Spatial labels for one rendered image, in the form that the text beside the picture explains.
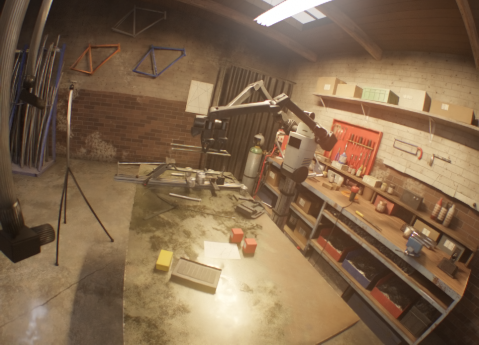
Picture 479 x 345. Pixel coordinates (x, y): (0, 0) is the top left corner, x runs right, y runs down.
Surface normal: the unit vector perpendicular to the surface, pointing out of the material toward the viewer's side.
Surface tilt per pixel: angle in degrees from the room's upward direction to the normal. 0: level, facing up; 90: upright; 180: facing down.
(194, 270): 0
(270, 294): 0
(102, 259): 0
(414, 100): 91
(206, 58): 90
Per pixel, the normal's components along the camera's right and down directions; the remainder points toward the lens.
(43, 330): 0.22, -0.94
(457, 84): -0.91, -0.10
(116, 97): 0.35, 0.34
